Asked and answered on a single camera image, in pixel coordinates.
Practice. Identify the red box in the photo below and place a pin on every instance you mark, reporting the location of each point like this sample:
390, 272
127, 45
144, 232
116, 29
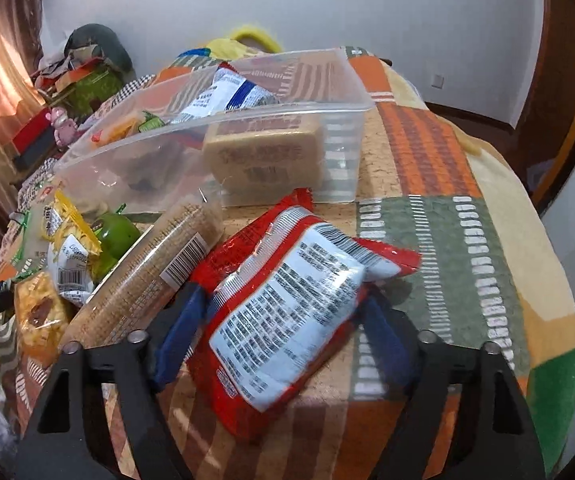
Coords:
32, 132

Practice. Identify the pink plush toy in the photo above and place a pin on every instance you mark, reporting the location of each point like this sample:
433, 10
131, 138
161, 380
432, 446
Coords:
64, 125

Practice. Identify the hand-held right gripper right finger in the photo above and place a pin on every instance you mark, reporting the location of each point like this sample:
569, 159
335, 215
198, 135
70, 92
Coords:
386, 332

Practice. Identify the red snack packet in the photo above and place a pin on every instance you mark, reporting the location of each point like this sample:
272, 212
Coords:
277, 310

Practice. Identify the orange snack packet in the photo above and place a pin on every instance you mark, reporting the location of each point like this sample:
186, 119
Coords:
114, 129

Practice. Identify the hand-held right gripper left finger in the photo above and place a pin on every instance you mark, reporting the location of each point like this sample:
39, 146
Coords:
180, 332

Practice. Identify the wooden door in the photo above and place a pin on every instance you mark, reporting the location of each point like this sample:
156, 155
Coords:
552, 75

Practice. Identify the clear plastic storage bin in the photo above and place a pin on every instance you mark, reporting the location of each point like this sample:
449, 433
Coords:
207, 125

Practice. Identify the tan cracker block packet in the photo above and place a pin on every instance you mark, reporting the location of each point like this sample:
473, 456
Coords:
267, 152

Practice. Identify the long clear cracker sleeve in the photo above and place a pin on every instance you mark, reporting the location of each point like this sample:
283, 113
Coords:
152, 270

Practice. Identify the green wrapped candy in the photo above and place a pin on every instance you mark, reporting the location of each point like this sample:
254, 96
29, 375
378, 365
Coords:
151, 121

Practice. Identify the green gift box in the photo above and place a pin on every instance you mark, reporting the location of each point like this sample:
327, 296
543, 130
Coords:
89, 87

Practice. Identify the yellow plush toy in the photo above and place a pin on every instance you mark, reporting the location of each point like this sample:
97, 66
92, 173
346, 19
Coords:
247, 40

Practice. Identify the blue and white snack packet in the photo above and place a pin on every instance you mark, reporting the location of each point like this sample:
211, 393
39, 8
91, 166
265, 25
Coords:
227, 92

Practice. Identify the grey cloth bundle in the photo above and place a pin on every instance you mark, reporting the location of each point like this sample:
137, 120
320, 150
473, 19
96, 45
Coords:
99, 45

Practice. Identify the clear packet of yellow puffs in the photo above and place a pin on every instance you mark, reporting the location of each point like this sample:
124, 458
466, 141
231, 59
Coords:
39, 317

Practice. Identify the white wall socket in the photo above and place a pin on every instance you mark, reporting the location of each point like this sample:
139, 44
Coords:
437, 80

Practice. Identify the yellow snack packet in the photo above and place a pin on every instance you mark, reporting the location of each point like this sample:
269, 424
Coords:
69, 255

